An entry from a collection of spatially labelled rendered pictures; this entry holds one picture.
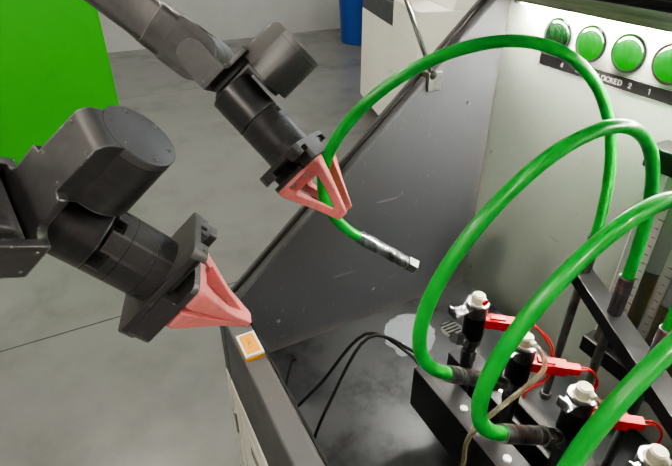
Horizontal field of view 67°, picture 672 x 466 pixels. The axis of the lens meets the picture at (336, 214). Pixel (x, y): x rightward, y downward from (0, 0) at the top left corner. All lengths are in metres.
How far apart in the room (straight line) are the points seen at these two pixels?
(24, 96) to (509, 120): 3.19
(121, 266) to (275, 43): 0.32
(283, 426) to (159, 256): 0.38
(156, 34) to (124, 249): 0.31
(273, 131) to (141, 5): 0.21
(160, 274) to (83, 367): 1.88
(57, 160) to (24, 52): 3.30
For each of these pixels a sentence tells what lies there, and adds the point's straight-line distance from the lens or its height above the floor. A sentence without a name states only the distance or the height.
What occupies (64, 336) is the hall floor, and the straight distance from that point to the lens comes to 2.48.
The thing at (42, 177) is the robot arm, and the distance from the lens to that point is 0.39.
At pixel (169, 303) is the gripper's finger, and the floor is 1.28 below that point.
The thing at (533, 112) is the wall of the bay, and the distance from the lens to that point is 0.93.
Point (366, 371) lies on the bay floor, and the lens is 0.97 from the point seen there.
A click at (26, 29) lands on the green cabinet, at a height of 0.91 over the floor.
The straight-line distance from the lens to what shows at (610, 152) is 0.72.
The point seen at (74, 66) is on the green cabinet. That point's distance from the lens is 3.73.
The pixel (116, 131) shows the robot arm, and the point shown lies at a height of 1.42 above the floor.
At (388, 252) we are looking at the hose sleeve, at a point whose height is 1.16.
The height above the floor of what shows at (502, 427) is 1.14.
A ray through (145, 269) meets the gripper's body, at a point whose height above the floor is 1.31.
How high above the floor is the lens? 1.55
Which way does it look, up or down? 31 degrees down
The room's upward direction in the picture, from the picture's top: straight up
